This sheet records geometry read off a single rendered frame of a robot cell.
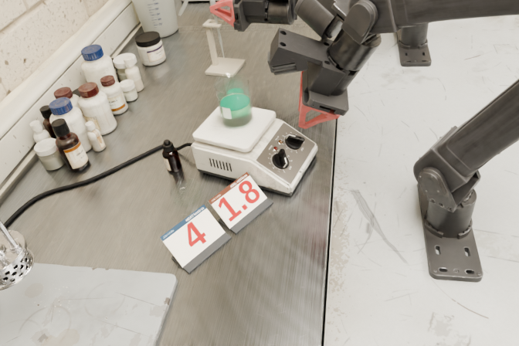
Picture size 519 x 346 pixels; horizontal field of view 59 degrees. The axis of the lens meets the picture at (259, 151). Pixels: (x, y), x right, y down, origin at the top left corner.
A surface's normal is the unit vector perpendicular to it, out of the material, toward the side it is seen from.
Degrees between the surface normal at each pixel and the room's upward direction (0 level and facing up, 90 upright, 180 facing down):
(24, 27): 90
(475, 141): 84
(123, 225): 0
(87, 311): 0
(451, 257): 0
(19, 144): 90
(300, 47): 31
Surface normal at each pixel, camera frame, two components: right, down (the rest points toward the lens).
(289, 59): -0.05, 0.80
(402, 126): -0.11, -0.77
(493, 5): -0.69, 0.55
